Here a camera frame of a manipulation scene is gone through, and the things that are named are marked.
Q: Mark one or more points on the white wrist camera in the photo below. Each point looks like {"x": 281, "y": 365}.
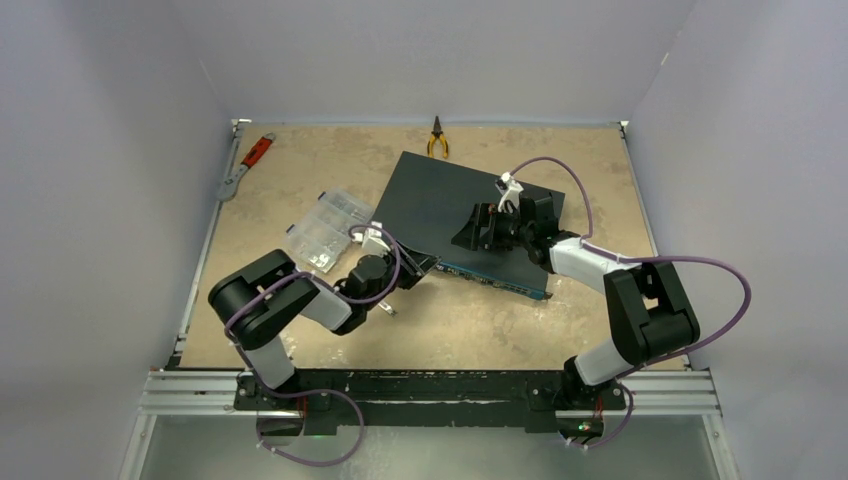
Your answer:
{"x": 511, "y": 191}
{"x": 372, "y": 240}

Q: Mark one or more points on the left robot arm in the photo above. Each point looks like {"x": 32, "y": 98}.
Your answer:
{"x": 259, "y": 301}

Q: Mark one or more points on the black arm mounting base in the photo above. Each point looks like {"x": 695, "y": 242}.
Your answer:
{"x": 537, "y": 401}

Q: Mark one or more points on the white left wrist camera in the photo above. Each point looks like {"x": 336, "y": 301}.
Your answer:
{"x": 372, "y": 240}

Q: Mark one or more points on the dark grey network switch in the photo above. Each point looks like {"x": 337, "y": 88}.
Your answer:
{"x": 427, "y": 201}

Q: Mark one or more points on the aluminium frame rail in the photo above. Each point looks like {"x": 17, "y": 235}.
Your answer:
{"x": 212, "y": 393}

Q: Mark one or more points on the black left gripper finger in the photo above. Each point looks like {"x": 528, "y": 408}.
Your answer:
{"x": 423, "y": 267}
{"x": 416, "y": 258}

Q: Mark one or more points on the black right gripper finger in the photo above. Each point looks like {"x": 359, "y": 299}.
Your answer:
{"x": 483, "y": 215}
{"x": 473, "y": 236}

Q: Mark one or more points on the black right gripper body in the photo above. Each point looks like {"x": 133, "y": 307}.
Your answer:
{"x": 505, "y": 231}

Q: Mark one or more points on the yellow handled pliers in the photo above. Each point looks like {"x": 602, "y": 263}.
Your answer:
{"x": 437, "y": 138}

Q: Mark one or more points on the small white network plug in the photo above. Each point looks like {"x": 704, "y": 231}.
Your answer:
{"x": 387, "y": 308}

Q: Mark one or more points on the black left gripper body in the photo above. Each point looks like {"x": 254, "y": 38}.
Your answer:
{"x": 408, "y": 272}

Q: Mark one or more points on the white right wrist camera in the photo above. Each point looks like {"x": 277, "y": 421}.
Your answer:
{"x": 511, "y": 191}

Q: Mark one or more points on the clear plastic organizer box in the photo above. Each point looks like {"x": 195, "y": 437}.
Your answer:
{"x": 321, "y": 236}

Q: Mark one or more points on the red handled adjustable wrench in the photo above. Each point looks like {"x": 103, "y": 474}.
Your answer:
{"x": 229, "y": 187}

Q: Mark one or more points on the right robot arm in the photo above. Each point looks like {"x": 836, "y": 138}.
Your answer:
{"x": 648, "y": 309}

